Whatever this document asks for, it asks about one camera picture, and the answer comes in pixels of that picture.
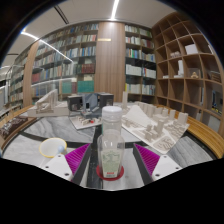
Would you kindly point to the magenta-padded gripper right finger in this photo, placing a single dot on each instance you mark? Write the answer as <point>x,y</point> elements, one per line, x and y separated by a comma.
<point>164,166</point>

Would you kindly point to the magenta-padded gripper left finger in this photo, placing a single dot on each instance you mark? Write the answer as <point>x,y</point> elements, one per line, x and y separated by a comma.
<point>60,166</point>

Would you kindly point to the clear plastic drink bottle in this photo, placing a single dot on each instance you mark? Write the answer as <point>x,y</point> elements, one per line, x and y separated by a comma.
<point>110,150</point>

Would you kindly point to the white mug with yellow rim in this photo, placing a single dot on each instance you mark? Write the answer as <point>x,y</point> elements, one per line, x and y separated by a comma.
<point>50,147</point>

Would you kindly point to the white city block model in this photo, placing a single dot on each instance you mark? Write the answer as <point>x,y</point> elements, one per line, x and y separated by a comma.
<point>156,126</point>

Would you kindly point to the flat round red coaster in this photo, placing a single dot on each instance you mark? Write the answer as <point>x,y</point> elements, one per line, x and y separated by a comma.
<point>120,174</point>

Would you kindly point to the white arched architectural model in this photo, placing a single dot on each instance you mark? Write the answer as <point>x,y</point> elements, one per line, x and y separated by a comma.
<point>46,103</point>

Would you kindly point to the dark grey architectural model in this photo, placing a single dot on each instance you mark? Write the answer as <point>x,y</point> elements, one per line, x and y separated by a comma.
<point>88,103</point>

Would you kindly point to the wooden cubby shelf unit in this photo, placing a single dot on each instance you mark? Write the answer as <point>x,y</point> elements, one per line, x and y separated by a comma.
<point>186,66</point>

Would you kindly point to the straight ceiling light strip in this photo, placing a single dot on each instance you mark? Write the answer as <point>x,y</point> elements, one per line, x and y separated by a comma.
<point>115,8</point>

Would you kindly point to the wall bookshelf full of books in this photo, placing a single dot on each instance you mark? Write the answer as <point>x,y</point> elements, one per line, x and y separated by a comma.
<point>76,56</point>

